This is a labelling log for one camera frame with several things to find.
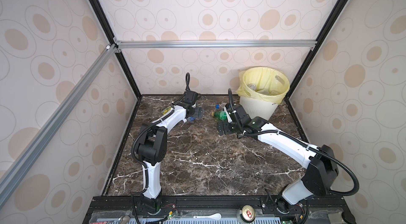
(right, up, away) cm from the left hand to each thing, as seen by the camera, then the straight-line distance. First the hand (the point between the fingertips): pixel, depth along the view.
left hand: (197, 107), depth 97 cm
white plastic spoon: (+10, -49, -26) cm, 57 cm away
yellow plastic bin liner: (+44, +16, +6) cm, 47 cm away
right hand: (+15, -10, -13) cm, 22 cm away
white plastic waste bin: (+33, 0, -6) cm, 34 cm away
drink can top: (+22, -43, -34) cm, 59 cm away
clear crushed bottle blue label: (-4, -7, +6) cm, 11 cm away
